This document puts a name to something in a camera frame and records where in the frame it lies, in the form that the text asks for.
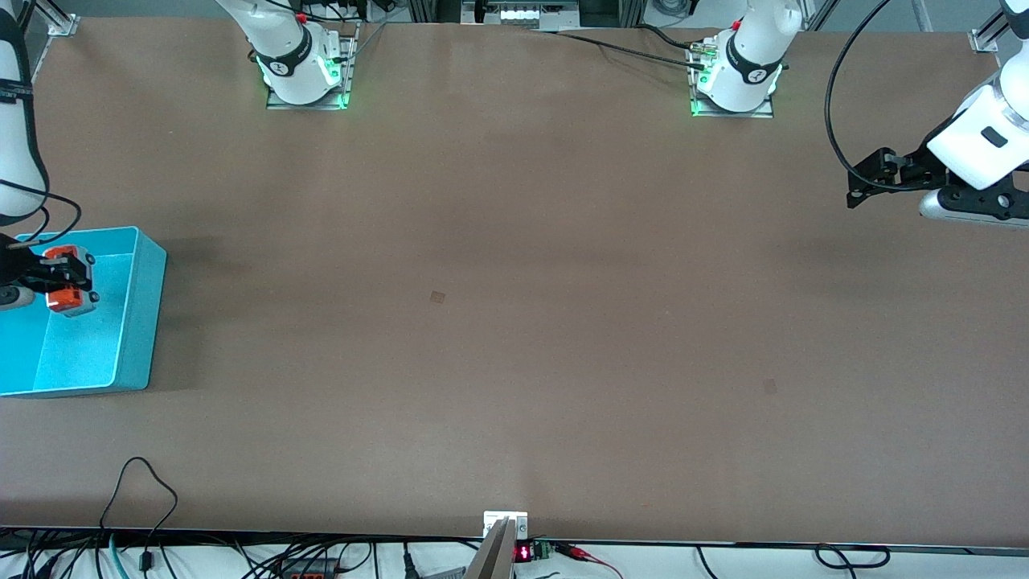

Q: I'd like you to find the black power strip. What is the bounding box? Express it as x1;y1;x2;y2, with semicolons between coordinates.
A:
277;559;342;579

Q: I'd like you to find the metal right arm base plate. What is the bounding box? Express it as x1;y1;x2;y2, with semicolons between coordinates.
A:
265;31;359;111

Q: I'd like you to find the black coiled cable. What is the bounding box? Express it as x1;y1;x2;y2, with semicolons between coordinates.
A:
814;544;892;570

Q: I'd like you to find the orange toy bus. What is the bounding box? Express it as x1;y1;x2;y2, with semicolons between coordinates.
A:
43;244;100;318

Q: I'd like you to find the aluminium frame rack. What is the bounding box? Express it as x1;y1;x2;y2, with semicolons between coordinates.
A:
406;0;648;33

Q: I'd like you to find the grey camera pole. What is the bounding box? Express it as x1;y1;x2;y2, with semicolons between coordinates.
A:
465;519;515;579

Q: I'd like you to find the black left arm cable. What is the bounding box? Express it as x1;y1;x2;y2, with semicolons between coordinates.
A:
825;0;937;192

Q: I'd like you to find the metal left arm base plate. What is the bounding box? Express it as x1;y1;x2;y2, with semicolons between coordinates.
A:
689;39;776;119

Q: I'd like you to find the aluminium corner bracket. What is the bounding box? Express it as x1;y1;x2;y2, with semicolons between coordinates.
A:
969;16;1006;55
44;0;80;37

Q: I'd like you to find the white table edge bracket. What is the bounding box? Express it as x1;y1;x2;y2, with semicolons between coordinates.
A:
483;511;529;540

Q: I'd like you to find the black cable on table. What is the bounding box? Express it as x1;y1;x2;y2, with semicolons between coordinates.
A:
531;24;712;72

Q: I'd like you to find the blue plastic box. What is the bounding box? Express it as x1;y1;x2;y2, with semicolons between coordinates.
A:
0;226;168;399

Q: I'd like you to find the red clip lead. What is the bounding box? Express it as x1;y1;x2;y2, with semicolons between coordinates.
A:
555;543;624;579

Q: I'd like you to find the black looped cable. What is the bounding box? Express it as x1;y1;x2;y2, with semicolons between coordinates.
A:
98;457;179;573

